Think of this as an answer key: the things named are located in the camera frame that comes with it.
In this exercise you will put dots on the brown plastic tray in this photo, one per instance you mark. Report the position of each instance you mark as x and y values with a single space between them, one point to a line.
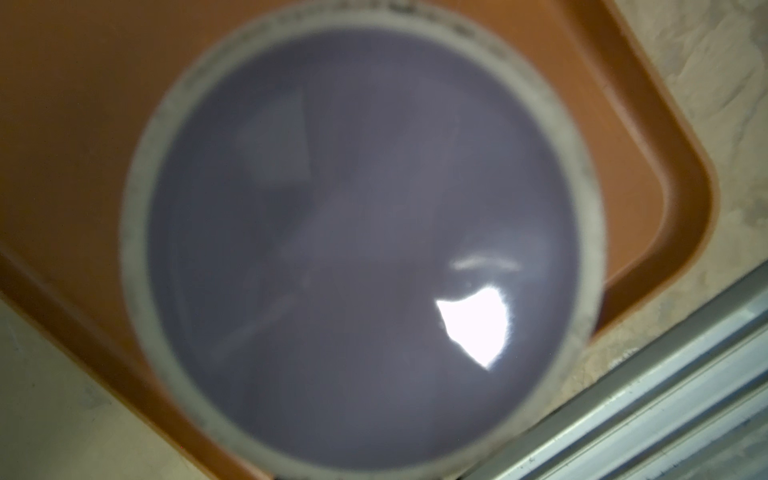
79 80

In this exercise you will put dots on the aluminium mounting rail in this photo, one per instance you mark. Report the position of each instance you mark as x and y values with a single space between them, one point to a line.
666 408

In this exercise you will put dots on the purple mug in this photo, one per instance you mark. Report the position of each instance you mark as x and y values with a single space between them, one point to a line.
362 240

